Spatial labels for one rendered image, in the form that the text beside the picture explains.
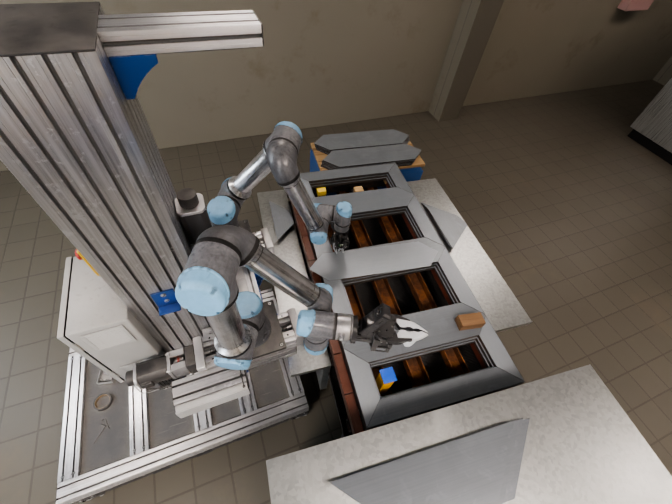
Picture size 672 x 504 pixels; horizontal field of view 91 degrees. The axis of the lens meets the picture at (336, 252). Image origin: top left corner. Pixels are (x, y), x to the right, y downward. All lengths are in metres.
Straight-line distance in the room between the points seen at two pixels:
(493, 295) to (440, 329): 0.50
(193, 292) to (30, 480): 2.07
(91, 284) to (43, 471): 1.46
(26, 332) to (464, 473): 2.82
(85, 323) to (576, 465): 1.70
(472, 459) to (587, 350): 2.08
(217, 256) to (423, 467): 0.92
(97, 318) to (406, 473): 1.12
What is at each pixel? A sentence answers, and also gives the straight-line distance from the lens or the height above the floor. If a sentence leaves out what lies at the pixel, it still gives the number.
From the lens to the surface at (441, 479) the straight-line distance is 1.30.
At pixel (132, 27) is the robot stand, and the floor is 2.03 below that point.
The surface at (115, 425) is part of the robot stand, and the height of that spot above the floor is 0.21.
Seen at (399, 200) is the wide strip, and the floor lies 0.87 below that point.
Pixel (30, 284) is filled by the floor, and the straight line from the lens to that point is 3.41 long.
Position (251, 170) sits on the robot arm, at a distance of 1.47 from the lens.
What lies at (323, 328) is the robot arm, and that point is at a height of 1.46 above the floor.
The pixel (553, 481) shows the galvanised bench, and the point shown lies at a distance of 1.49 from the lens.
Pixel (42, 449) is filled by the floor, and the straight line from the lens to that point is 2.75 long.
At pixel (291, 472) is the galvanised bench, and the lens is 1.26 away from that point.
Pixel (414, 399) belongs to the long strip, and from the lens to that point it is 1.54.
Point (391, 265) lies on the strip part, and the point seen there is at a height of 0.87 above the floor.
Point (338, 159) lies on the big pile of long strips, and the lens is 2.45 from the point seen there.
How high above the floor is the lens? 2.30
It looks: 52 degrees down
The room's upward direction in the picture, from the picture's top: 7 degrees clockwise
